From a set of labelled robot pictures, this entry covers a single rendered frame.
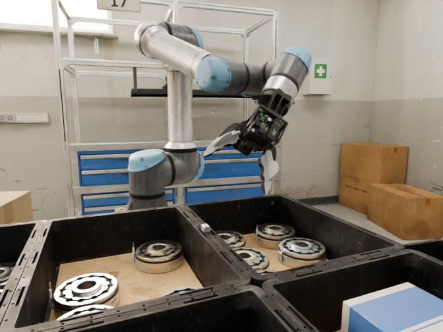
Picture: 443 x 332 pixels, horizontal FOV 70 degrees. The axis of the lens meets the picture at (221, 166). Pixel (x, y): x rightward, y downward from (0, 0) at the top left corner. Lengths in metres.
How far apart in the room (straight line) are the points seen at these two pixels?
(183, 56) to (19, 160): 2.87
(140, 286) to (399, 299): 0.44
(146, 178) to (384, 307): 0.75
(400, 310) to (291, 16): 3.72
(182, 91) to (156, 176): 0.29
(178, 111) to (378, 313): 0.84
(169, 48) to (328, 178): 3.59
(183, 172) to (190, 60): 0.42
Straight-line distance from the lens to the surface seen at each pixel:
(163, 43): 0.91
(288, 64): 0.75
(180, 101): 1.08
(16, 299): 0.49
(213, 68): 0.71
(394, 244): 0.64
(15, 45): 3.56
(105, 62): 2.55
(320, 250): 0.74
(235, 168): 2.72
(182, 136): 1.09
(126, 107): 3.38
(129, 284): 0.67
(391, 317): 0.46
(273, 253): 0.78
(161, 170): 1.03
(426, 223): 3.49
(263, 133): 0.63
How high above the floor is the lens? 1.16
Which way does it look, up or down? 9 degrees down
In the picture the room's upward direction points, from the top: straight up
